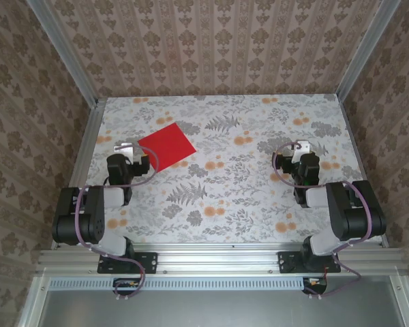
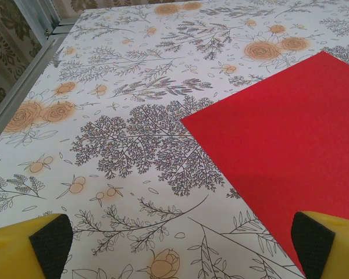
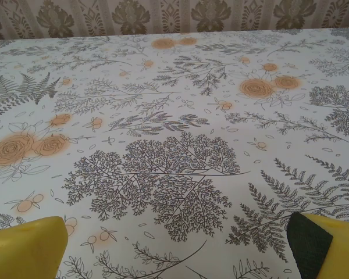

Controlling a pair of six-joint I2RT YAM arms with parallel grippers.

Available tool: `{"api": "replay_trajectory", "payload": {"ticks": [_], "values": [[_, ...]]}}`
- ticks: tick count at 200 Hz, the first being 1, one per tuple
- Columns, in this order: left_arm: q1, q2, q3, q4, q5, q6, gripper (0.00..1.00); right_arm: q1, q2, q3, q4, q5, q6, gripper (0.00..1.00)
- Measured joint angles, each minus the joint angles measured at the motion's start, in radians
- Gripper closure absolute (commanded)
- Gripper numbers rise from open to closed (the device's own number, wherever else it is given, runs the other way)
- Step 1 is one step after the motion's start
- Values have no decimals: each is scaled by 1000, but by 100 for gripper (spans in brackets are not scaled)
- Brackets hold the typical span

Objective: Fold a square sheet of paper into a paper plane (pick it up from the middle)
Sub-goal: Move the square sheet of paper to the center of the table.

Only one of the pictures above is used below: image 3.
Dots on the floral patterned tablecloth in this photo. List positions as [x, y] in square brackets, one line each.
[174, 130]

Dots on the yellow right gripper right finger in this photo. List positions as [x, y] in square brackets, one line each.
[331, 253]

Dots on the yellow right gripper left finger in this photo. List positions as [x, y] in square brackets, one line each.
[26, 250]

